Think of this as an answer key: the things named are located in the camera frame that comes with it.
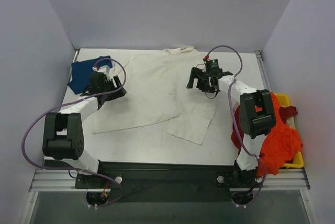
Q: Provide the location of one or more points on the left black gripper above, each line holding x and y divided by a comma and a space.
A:
112, 89

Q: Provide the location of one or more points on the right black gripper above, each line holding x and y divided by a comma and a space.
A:
200, 78

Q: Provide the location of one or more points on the cream white t shirt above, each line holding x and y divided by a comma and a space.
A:
156, 92

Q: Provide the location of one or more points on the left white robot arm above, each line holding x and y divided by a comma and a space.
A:
63, 137

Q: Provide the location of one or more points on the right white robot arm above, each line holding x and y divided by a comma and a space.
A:
256, 111

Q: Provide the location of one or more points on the folded blue t shirt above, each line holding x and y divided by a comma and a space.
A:
81, 71

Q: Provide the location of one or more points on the yellow plastic bin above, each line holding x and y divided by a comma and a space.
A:
293, 147

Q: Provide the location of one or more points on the beige t shirt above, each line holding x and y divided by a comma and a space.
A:
291, 123

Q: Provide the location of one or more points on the orange t shirt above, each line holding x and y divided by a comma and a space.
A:
272, 156

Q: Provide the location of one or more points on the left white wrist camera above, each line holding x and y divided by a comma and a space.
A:
105, 69

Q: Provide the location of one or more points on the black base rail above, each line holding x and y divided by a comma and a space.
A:
168, 183

